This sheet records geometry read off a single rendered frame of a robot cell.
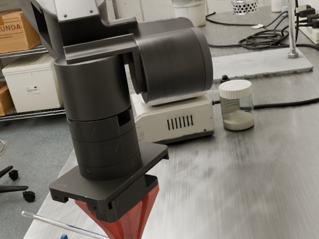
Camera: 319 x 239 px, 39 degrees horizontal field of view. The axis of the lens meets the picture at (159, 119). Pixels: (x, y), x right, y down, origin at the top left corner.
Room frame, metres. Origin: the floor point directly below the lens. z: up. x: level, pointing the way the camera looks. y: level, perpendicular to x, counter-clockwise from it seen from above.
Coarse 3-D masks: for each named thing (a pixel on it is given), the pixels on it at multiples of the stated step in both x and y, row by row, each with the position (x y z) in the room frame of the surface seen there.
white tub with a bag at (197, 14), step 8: (176, 0) 1.74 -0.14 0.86; (184, 0) 1.72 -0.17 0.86; (192, 0) 1.72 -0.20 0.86; (200, 0) 1.73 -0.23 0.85; (176, 8) 1.75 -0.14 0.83; (184, 8) 1.73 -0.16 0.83; (192, 8) 1.72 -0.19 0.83; (200, 8) 1.73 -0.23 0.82; (176, 16) 1.77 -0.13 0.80; (184, 16) 1.73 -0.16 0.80; (192, 16) 1.72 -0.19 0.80; (200, 16) 1.73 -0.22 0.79; (200, 24) 1.74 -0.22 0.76
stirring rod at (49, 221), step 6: (30, 216) 0.45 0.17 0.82; (36, 216) 0.44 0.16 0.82; (42, 216) 0.44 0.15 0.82; (48, 222) 0.43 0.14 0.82; (54, 222) 0.42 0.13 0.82; (60, 222) 0.42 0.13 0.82; (66, 228) 0.41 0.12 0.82; (72, 228) 0.41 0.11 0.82; (78, 228) 0.40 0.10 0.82; (84, 234) 0.40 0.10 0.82; (90, 234) 0.39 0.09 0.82; (96, 234) 0.39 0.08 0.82
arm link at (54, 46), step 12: (24, 0) 0.45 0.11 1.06; (36, 0) 0.41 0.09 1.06; (48, 0) 0.41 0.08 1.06; (96, 0) 0.41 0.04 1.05; (24, 12) 0.47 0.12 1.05; (36, 12) 0.44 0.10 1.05; (48, 12) 0.39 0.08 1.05; (36, 24) 0.45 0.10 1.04; (48, 24) 0.41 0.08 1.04; (48, 36) 0.44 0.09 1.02; (60, 36) 0.40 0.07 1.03; (48, 48) 0.44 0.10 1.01; (60, 48) 0.41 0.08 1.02
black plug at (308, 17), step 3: (309, 15) 1.33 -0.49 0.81; (312, 15) 1.32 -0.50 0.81; (315, 15) 1.31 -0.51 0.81; (318, 15) 1.30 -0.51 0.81; (309, 18) 1.30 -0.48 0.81; (312, 18) 1.29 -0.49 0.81; (300, 21) 1.31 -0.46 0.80; (303, 21) 1.31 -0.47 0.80; (306, 21) 1.31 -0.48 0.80; (309, 21) 1.30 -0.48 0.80
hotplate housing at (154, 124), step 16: (144, 112) 0.72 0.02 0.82; (160, 112) 0.72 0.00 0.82; (176, 112) 0.72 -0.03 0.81; (192, 112) 0.73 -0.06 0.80; (208, 112) 0.73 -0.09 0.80; (144, 128) 0.72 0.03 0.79; (160, 128) 0.72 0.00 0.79; (176, 128) 0.72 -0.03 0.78; (192, 128) 0.73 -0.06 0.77; (208, 128) 0.73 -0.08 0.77
